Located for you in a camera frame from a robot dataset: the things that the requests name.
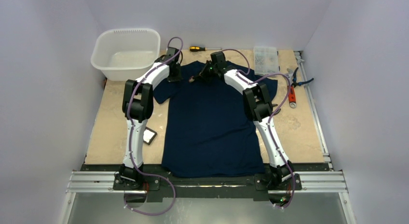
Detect clear plastic parts box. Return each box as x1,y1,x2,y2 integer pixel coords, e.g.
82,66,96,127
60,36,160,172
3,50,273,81
253,46,280,75

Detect adjustable wrench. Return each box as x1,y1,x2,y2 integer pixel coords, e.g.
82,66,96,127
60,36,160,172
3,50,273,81
286,68,294,81

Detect yellow black screwdriver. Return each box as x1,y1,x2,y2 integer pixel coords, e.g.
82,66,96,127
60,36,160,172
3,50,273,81
189,46,221,52

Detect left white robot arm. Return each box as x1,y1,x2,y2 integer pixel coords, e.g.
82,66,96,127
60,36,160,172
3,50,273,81
117,47,181,190

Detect blue handled pliers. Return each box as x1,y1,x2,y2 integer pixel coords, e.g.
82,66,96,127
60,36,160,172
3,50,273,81
291,67,314,88

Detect black handled pliers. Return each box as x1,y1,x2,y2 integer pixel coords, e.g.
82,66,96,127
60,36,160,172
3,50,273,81
272,103,281,116

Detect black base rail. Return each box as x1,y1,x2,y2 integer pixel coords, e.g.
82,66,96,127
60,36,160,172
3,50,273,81
80,163,333,204

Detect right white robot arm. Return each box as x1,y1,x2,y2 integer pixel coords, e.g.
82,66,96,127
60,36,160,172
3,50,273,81
189,50,296,189

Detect white plastic tub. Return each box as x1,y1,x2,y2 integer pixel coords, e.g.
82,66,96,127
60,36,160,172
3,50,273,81
90,28,161,81

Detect navy blue t-shirt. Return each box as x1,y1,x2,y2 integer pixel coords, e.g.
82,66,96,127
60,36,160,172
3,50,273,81
153,61,264,178

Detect brooch in black box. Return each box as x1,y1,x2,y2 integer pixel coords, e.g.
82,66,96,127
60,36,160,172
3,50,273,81
143,127,157,145

